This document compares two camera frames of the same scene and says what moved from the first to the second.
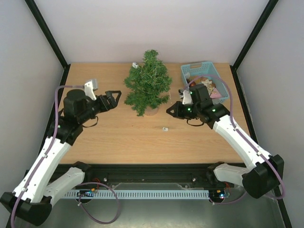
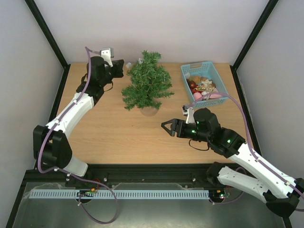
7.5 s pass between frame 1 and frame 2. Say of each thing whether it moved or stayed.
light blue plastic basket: stayed
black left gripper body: moved
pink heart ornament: stayed
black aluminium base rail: stayed
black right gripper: moved
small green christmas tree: moved
